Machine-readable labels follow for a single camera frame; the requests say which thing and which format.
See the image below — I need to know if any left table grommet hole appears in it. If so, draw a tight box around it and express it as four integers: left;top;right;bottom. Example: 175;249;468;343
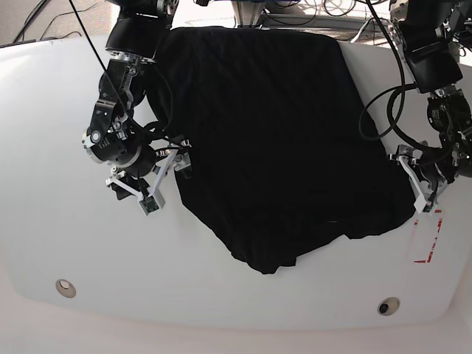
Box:
55;279;77;299

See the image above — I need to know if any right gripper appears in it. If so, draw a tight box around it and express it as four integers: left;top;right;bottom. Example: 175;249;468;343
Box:
105;139;192;201

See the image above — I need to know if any red tape rectangle marking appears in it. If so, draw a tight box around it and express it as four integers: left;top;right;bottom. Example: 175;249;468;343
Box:
408;209;445;264

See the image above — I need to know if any right table grommet hole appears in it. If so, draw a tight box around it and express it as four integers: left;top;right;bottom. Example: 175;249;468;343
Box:
377;297;400;316

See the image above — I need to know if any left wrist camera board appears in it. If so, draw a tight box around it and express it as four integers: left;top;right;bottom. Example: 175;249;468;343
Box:
414;195;435;214

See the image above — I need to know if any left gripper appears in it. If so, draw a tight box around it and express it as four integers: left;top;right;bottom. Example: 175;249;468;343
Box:
388;145;458;209

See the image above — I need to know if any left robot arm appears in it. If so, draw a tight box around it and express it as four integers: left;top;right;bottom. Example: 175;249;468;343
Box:
366;1;471;213

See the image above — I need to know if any table grommet hole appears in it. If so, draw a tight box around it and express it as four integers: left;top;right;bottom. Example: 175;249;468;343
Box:
55;279;77;299
377;297;400;316

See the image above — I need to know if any black t-shirt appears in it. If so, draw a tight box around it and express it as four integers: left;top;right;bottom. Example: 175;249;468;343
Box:
147;27;415;274

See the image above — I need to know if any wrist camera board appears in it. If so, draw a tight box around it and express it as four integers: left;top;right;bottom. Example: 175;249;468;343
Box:
138;194;165;216
414;195;435;214

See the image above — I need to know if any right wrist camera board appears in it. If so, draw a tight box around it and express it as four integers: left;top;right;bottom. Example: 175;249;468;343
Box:
138;194;165;216

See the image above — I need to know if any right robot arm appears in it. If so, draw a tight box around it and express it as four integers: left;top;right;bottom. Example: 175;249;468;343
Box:
81;1;190;212

